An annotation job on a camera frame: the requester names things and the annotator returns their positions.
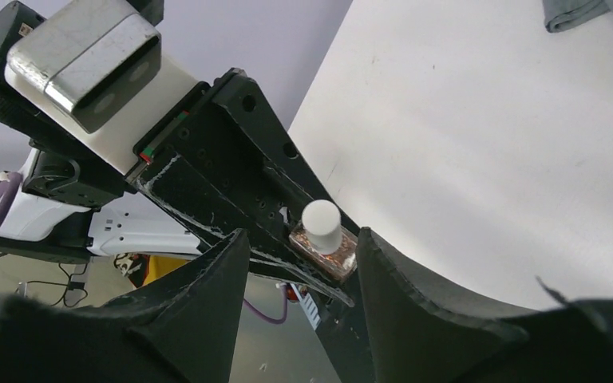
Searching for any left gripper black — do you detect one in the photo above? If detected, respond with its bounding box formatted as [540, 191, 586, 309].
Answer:
[127, 68, 354, 306]

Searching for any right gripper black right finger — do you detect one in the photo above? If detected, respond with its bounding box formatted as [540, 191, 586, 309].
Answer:
[356, 227, 613, 382]

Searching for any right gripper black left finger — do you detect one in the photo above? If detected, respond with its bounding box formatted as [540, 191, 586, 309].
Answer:
[0, 230, 250, 382]

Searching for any glitter nail polish bottle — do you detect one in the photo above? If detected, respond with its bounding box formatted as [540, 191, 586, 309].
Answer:
[289, 223, 358, 282]

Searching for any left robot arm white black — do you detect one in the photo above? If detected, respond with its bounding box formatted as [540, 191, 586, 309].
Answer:
[0, 1, 358, 306]

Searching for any grey shirt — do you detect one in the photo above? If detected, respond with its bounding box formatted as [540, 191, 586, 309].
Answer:
[541, 0, 613, 34]

